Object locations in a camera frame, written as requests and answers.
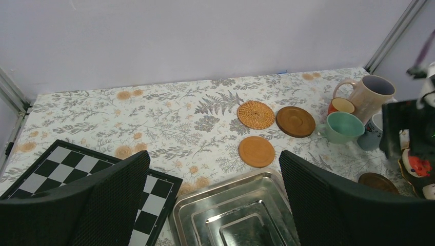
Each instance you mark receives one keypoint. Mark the stainless steel tray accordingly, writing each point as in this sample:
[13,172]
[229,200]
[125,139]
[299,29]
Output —
[249,209]

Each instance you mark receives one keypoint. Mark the red frosted donut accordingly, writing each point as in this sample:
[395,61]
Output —
[415,166]

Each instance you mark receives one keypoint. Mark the woven rattan coaster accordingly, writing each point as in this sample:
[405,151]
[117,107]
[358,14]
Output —
[255,115]

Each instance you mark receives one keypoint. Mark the mint green cup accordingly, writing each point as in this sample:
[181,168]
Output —
[341,127]

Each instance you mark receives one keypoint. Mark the grey patterned mug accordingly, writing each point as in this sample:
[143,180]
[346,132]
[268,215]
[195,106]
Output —
[370,140]

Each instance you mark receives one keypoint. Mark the black white chessboard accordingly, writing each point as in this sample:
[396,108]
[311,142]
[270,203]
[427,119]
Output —
[64,162]

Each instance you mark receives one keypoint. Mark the aluminium frame post left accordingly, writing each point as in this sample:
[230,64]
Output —
[14,110]

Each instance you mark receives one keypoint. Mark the aluminium frame post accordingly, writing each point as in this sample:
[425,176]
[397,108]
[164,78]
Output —
[14,110]
[395,34]

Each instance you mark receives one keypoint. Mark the small red cup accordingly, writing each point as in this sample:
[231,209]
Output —
[339,104]

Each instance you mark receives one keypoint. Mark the three tier black cake stand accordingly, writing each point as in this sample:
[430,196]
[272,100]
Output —
[416,183]

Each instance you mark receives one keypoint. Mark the aluminium frame post right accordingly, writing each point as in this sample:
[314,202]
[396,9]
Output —
[395,34]

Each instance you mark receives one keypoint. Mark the brown wooden saucer coaster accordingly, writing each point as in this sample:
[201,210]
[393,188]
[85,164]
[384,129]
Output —
[295,122]

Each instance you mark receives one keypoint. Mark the white chocolate striped donut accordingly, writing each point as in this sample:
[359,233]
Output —
[429,191]

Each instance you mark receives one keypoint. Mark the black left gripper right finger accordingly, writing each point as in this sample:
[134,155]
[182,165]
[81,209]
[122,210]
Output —
[331,210]

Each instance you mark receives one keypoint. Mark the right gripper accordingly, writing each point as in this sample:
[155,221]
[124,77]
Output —
[417,117]

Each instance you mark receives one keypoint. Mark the dark walnut coaster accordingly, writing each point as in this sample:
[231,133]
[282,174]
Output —
[377,181]

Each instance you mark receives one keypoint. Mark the light orange wooden coaster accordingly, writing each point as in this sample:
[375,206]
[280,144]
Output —
[256,152]

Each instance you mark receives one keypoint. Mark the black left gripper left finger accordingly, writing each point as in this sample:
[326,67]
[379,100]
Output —
[99,209]

